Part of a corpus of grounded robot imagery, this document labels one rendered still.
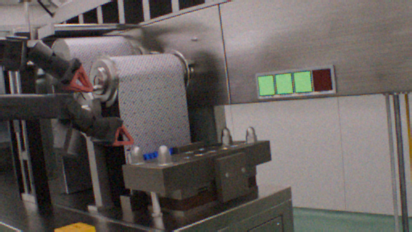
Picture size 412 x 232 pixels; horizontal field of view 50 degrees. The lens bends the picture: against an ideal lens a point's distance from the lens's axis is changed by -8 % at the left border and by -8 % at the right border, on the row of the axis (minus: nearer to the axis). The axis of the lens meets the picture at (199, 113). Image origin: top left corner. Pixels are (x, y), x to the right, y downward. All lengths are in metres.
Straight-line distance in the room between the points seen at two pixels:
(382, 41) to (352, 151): 2.78
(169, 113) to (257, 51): 0.30
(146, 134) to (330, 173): 2.84
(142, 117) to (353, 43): 0.59
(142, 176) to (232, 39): 0.49
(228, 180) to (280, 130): 3.02
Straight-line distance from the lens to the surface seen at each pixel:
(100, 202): 1.32
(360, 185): 3.87
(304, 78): 1.21
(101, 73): 1.26
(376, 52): 1.12
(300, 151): 4.11
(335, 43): 1.17
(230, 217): 1.15
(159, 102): 1.32
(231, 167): 1.20
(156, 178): 1.09
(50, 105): 1.06
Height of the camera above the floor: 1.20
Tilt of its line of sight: 3 degrees down
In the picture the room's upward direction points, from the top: 7 degrees counter-clockwise
